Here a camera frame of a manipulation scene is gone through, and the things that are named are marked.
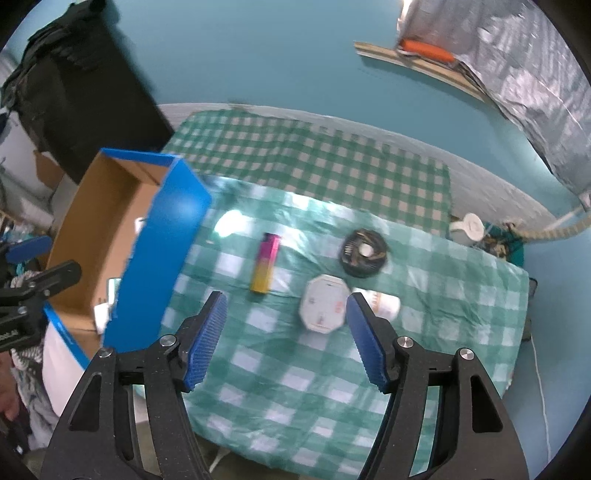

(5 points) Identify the pale corrugated hose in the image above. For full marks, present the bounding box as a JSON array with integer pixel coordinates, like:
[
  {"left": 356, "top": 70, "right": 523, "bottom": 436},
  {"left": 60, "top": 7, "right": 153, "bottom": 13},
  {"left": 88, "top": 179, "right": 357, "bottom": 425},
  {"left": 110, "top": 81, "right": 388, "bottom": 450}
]
[{"left": 508, "top": 203, "right": 591, "bottom": 241}]

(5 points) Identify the white octagonal box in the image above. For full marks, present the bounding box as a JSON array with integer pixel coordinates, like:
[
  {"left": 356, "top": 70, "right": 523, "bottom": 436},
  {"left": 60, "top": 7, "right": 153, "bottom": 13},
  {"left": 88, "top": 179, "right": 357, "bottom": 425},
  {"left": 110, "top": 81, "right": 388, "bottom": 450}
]
[{"left": 298, "top": 274, "right": 354, "bottom": 334}]

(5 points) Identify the black round disc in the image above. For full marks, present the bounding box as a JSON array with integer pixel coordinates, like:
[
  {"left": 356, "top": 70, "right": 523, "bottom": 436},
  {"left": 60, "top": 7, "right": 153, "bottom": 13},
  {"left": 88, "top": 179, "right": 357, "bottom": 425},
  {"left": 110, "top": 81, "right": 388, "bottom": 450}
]
[{"left": 338, "top": 229, "right": 391, "bottom": 278}]

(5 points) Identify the teal crate with clutter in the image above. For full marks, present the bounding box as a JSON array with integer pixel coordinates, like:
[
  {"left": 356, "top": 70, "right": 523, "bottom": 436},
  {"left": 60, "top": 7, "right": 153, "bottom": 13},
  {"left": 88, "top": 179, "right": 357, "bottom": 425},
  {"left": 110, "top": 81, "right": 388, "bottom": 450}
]
[{"left": 480, "top": 224, "right": 525, "bottom": 266}]

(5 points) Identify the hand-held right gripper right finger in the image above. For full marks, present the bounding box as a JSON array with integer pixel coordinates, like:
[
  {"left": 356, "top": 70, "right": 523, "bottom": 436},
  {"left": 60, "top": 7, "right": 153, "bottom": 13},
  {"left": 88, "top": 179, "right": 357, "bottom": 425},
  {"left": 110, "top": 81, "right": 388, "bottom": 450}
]
[{"left": 346, "top": 292, "right": 529, "bottom": 480}]

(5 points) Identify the light green checked tablecloth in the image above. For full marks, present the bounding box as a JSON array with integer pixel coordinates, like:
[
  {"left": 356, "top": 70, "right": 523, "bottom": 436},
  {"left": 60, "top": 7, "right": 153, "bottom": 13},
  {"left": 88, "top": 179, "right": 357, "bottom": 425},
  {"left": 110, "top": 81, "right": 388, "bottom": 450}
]
[{"left": 157, "top": 178, "right": 529, "bottom": 476}]

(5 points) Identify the wooden wall shelf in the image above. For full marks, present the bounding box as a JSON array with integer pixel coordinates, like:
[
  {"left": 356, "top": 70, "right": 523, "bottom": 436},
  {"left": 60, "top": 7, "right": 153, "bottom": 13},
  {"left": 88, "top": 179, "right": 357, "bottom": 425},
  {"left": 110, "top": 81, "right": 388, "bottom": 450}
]
[{"left": 354, "top": 41, "right": 485, "bottom": 102}]

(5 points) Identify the person's left hand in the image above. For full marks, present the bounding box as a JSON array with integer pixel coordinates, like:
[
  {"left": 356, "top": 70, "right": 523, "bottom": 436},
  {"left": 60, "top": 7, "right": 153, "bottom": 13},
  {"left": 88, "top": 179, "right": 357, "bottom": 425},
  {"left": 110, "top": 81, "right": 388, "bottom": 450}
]
[{"left": 0, "top": 357, "right": 20, "bottom": 418}]

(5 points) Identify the silver tarp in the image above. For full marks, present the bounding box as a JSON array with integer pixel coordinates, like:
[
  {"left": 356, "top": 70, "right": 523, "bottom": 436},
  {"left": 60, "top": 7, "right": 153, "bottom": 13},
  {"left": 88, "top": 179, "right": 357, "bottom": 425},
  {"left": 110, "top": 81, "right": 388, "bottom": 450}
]
[{"left": 397, "top": 0, "right": 591, "bottom": 195}]

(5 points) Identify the orange object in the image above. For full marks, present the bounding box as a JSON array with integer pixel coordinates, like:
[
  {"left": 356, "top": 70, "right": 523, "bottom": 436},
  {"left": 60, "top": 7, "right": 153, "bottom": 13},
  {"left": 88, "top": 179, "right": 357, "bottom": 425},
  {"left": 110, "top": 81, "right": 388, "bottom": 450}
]
[{"left": 399, "top": 39, "right": 455, "bottom": 63}]

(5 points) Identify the dark green checked cloth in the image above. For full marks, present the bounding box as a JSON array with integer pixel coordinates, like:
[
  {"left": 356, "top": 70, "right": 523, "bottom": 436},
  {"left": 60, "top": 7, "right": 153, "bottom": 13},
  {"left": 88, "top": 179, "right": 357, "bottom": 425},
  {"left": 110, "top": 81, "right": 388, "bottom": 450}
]
[{"left": 159, "top": 111, "right": 451, "bottom": 241}]

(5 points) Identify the blue-rimmed cardboard box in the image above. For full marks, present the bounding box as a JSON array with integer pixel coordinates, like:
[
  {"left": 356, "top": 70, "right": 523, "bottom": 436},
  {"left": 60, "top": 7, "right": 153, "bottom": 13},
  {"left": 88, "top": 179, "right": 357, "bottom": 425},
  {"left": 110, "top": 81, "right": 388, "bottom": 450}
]
[{"left": 46, "top": 148, "right": 213, "bottom": 352}]

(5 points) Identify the white cup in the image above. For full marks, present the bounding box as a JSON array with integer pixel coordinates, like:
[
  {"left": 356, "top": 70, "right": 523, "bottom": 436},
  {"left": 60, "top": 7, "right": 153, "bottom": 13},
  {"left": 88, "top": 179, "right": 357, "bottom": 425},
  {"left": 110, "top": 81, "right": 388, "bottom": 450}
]
[{"left": 450, "top": 213, "right": 485, "bottom": 247}]

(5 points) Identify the white pill bottle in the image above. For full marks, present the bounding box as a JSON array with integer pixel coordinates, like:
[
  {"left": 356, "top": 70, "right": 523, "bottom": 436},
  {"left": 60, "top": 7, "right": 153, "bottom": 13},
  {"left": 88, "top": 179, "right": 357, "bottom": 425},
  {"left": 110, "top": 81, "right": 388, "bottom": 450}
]
[{"left": 353, "top": 288, "right": 402, "bottom": 321}]

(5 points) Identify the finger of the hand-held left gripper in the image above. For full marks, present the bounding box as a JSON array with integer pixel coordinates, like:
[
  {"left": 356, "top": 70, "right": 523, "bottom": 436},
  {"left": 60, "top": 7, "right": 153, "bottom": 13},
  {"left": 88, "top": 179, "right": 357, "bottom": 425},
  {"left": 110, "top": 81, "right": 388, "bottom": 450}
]
[
  {"left": 8, "top": 236, "right": 52, "bottom": 265},
  {"left": 0, "top": 261, "right": 82, "bottom": 308}
]

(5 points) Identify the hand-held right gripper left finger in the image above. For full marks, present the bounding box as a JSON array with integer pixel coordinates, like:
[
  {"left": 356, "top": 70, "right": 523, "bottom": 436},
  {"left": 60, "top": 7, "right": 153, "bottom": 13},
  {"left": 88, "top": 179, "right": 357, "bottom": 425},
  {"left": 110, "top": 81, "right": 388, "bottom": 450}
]
[{"left": 41, "top": 291, "right": 229, "bottom": 480}]

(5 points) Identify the pink and yellow lighter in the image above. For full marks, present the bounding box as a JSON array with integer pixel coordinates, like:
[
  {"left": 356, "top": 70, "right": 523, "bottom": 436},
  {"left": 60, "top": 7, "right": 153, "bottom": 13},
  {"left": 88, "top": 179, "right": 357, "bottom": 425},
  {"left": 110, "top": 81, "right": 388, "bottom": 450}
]
[{"left": 249, "top": 233, "right": 281, "bottom": 295}]

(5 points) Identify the white cable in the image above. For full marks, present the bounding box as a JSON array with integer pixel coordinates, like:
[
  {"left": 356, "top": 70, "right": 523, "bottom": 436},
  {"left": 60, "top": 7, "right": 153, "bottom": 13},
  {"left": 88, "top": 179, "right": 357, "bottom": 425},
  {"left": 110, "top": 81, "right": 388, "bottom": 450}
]
[{"left": 529, "top": 337, "right": 555, "bottom": 462}]

